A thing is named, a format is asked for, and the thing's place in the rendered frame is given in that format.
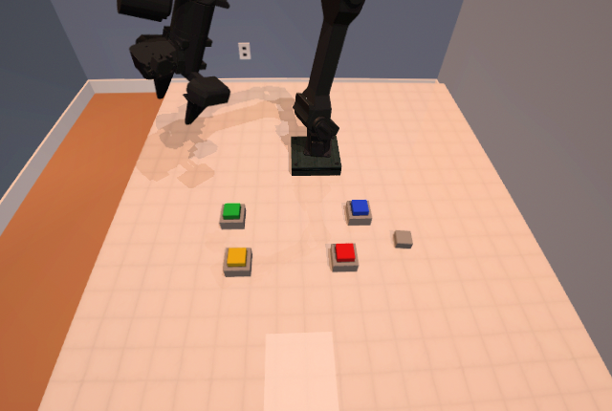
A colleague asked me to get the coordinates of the yellow button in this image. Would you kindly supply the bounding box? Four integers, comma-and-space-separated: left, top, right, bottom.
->
224, 248, 252, 277

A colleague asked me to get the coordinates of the red button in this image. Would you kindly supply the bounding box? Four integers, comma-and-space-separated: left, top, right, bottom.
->
330, 244, 360, 272

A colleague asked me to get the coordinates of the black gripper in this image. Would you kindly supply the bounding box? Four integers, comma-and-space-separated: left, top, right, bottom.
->
154, 23, 231, 125

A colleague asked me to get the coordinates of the small tan block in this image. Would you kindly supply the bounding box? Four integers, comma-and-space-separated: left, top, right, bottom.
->
393, 230, 413, 249

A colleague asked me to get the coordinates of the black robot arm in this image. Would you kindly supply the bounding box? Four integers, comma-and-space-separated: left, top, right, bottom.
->
117, 0, 365, 158

